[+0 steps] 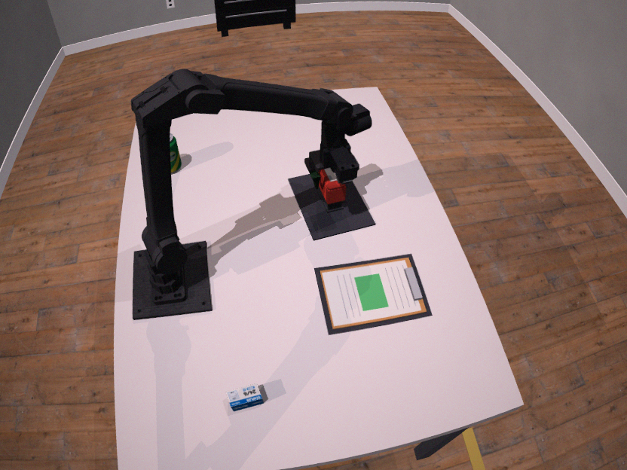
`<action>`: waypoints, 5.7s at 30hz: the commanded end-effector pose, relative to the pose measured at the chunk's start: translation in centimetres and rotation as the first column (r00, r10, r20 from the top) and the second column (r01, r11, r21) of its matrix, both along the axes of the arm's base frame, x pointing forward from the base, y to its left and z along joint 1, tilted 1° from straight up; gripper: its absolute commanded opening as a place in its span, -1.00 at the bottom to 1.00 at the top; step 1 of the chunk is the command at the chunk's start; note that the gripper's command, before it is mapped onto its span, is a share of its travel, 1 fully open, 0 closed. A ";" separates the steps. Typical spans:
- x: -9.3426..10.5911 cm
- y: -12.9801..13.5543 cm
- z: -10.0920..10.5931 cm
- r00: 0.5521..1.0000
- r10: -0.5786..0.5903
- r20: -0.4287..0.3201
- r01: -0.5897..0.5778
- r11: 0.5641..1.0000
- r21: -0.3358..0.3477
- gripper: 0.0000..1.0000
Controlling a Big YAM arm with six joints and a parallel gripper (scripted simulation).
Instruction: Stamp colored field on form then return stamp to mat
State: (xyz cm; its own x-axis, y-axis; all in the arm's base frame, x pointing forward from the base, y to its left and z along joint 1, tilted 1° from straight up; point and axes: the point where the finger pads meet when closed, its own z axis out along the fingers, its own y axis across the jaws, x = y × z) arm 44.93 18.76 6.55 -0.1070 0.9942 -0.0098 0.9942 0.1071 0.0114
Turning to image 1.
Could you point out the red self-inking stamp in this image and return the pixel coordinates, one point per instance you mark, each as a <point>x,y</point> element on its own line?
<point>331,193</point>

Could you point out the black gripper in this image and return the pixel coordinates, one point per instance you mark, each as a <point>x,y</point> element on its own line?
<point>314,164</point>

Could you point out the small white and blue box of staples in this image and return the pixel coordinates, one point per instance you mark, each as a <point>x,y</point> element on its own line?
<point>244,397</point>

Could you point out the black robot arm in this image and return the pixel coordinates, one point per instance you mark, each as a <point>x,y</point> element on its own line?
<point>182,93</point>

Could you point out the green and yellow drink can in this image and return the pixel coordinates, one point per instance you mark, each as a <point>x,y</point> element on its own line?
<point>174,154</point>

